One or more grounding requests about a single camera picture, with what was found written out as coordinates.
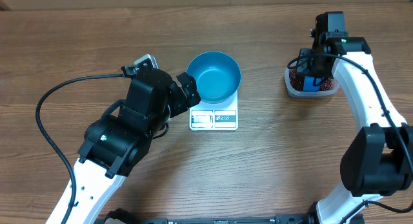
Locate blue plastic measuring scoop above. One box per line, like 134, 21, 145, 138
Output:
303, 76, 327, 92

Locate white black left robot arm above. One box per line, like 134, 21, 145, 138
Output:
47, 64, 201, 223

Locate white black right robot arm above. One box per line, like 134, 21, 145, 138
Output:
297, 12, 412, 223

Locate blue metal bowl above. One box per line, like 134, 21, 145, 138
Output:
186, 51, 241, 103

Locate white digital kitchen scale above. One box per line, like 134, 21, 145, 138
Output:
189, 92, 239, 131

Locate red beans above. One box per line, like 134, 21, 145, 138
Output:
289, 69, 332, 91

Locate clear plastic food container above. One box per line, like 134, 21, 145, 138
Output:
284, 68, 340, 99

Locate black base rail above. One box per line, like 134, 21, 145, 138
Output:
94, 209, 318, 224

